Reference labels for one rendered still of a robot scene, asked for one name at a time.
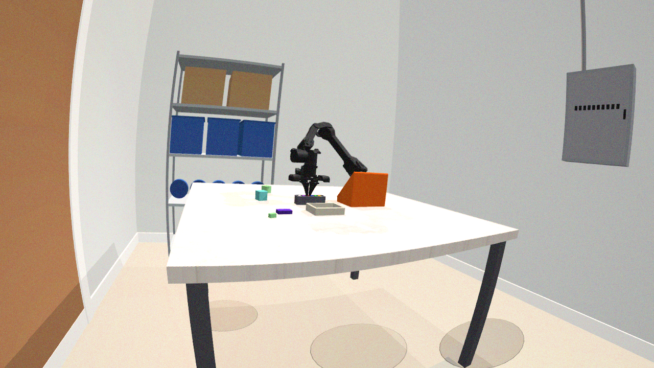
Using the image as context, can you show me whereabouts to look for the teal cube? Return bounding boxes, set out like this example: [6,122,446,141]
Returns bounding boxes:
[255,190,268,201]

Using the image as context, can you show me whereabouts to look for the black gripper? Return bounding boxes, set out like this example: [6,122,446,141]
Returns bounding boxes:
[289,163,330,196]

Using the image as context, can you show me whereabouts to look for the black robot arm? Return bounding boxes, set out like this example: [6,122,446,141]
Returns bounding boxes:
[290,122,367,177]

